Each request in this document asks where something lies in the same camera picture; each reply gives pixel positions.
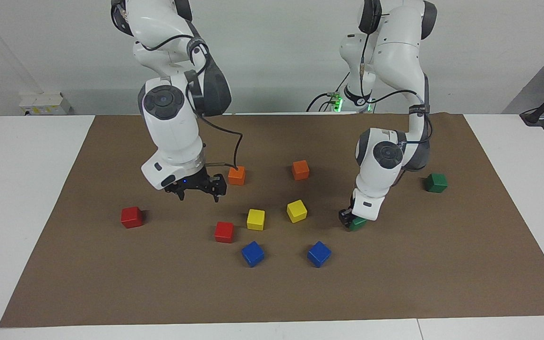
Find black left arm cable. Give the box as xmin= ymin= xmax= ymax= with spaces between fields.
xmin=359 ymin=12 xmax=434 ymax=142

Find blue wooden cube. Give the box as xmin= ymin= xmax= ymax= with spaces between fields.
xmin=307 ymin=241 xmax=332 ymax=268
xmin=241 ymin=241 xmax=265 ymax=268

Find brown table mat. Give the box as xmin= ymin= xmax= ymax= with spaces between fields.
xmin=0 ymin=112 xmax=544 ymax=329

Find yellow wooden cube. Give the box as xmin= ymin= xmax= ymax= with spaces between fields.
xmin=287 ymin=199 xmax=308 ymax=223
xmin=246 ymin=209 xmax=266 ymax=231

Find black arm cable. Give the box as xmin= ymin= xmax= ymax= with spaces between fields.
xmin=147 ymin=33 xmax=244 ymax=171
xmin=359 ymin=12 xmax=434 ymax=142

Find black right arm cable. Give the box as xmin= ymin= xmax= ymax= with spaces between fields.
xmin=147 ymin=33 xmax=244 ymax=171

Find red wooden cube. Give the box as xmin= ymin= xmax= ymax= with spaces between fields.
xmin=214 ymin=221 xmax=235 ymax=244
xmin=121 ymin=206 xmax=144 ymax=229

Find green lit left base connector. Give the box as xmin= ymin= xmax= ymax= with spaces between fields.
xmin=327 ymin=91 xmax=345 ymax=113

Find black left base cables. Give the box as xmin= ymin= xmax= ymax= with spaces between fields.
xmin=306 ymin=71 xmax=350 ymax=113

